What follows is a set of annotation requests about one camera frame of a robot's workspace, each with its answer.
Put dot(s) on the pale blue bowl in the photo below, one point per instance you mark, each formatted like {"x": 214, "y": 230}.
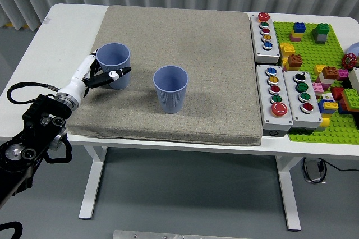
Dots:
{"x": 354, "y": 48}

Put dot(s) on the small magenta toy brick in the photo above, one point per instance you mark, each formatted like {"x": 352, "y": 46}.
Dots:
{"x": 342, "y": 74}

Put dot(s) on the red valve wheel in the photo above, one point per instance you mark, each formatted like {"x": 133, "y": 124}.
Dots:
{"x": 349, "y": 60}

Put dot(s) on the brown toy brick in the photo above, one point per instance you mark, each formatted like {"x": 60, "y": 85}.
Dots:
{"x": 294, "y": 60}

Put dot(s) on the blue yellow pink brick stack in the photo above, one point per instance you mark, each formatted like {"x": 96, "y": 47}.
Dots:
{"x": 298, "y": 28}

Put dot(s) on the large green toy brick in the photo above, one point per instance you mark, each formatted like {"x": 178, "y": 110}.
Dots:
{"x": 350, "y": 96}

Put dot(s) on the small yellow toy brick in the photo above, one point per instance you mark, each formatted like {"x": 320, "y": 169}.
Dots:
{"x": 319, "y": 69}

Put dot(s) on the green grey brick stack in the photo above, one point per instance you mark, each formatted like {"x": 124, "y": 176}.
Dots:
{"x": 321, "y": 30}

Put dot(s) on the grey five-button box, large red stop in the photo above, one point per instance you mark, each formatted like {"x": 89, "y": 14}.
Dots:
{"x": 280, "y": 122}

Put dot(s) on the pink toy brick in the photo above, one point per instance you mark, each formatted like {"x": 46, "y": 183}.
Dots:
{"x": 317, "y": 87}

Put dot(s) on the grey-brown fabric mat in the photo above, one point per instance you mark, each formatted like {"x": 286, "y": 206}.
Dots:
{"x": 196, "y": 54}

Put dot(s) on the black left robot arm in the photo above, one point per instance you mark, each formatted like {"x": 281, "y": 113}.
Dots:
{"x": 42, "y": 115}

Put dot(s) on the red toy brick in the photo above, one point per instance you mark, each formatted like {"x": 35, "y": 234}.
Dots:
{"x": 336, "y": 93}

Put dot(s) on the yellow white toy brick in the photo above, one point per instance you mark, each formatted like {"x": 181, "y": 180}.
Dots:
{"x": 324, "y": 122}

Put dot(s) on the grey power adapter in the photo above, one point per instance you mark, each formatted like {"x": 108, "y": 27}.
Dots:
{"x": 312, "y": 171}

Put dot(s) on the grey five-button box, small red stop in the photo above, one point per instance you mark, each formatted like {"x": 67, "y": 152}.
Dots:
{"x": 273, "y": 51}

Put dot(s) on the yellow toy brick stack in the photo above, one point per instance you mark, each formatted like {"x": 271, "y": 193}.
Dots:
{"x": 286, "y": 48}

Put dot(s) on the blue ribbed plastic cup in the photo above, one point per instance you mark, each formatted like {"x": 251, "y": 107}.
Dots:
{"x": 113, "y": 54}
{"x": 171, "y": 96}

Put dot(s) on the green toy brick baseplate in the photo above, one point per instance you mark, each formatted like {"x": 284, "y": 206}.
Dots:
{"x": 308, "y": 51}

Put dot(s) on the grey four-button box, black knob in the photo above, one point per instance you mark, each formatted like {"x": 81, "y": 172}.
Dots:
{"x": 312, "y": 118}

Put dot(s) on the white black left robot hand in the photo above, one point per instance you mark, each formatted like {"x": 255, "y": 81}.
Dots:
{"x": 75, "y": 84}

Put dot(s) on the white box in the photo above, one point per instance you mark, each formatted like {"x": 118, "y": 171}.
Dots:
{"x": 354, "y": 77}

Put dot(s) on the white table leg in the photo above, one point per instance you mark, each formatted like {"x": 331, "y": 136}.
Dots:
{"x": 92, "y": 183}
{"x": 290, "y": 199}

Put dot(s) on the brown white brick stack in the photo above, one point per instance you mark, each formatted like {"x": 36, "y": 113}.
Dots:
{"x": 329, "y": 72}

